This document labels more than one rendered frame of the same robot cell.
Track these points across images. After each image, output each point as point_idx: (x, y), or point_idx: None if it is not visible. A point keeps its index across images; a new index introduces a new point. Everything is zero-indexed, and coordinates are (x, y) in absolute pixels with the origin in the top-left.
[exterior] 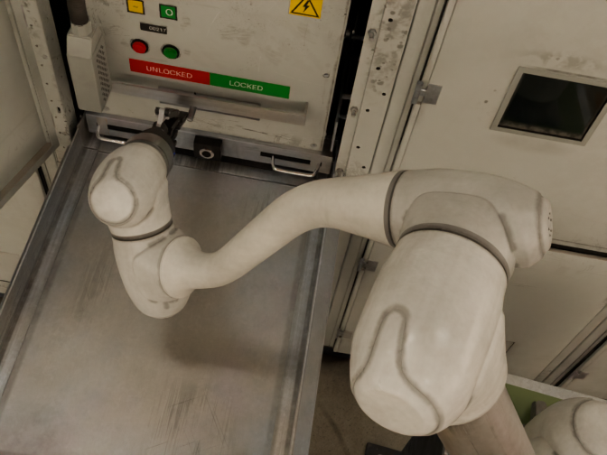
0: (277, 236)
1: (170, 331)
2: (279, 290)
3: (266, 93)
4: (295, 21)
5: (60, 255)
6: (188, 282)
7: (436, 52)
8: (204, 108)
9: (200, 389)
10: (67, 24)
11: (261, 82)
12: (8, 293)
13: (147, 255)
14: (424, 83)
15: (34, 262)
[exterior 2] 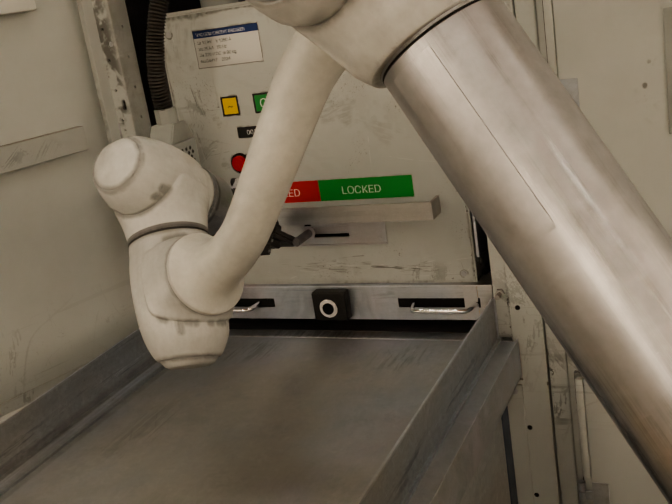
0: (278, 107)
1: (221, 462)
2: (396, 421)
3: (386, 195)
4: None
5: (116, 408)
6: (200, 266)
7: (550, 24)
8: (321, 243)
9: None
10: None
11: (377, 178)
12: (24, 407)
13: (158, 247)
14: None
15: (81, 408)
